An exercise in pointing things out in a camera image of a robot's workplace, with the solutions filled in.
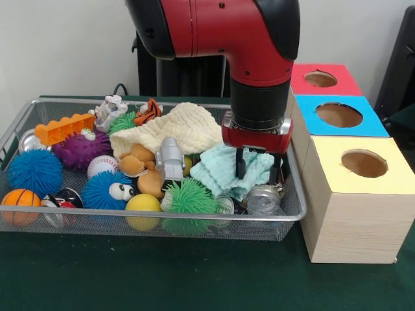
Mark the grey metal toy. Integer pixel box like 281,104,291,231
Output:
156,137,185,190

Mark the orange basketball toy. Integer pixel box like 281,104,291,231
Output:
1,189,43,226

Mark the black flat panel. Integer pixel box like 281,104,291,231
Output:
375,5,415,121

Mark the black pedestal stand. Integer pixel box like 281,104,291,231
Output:
130,32,235,98

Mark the yellow ball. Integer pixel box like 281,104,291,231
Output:
126,194,163,232

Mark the purple spiky ball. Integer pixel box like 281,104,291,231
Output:
53,128,112,170

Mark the shallow clear mesh bin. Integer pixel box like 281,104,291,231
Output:
0,97,309,242

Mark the large green spiky ball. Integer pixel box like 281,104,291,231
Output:
162,179,219,234

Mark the light blue waffle cloth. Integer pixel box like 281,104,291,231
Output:
189,143,276,202

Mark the dark green table cloth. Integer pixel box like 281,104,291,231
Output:
0,95,415,311

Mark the blue spiky ball with eyes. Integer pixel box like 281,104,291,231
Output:
81,170,137,211

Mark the green cloth side table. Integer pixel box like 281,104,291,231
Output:
387,104,415,144

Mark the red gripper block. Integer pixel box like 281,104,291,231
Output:
222,111,292,185

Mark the cream waffle cloth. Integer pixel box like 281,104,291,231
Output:
110,102,224,159

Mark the orange plastic toy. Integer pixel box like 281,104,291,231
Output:
34,113,96,146

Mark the clear plastic cup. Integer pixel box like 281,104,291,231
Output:
245,184,284,216

